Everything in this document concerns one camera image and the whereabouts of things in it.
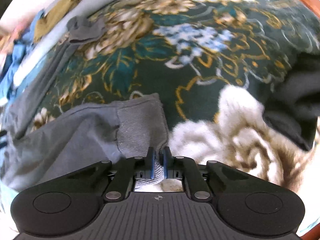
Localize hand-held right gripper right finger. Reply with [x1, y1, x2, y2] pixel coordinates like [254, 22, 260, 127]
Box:
[160, 147, 253, 202]

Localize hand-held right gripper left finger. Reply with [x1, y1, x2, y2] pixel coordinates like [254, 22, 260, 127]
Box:
[60, 147, 156, 202]

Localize grey sweatpants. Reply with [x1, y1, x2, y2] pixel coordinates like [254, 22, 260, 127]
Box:
[0, 15, 170, 193]

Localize teal floral blanket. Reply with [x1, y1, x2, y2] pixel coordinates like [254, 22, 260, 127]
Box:
[0, 0, 320, 235]

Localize black cloth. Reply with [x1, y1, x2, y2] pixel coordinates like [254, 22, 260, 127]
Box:
[261, 51, 320, 152]

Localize blue two-tone sweater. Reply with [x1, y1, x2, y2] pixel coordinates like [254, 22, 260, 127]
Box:
[0, 9, 47, 103]

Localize white daisy print duvet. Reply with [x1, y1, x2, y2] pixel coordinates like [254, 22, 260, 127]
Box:
[0, 0, 115, 105]

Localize mustard yellow sweater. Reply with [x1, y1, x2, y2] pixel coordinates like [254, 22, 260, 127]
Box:
[32, 0, 102, 44]

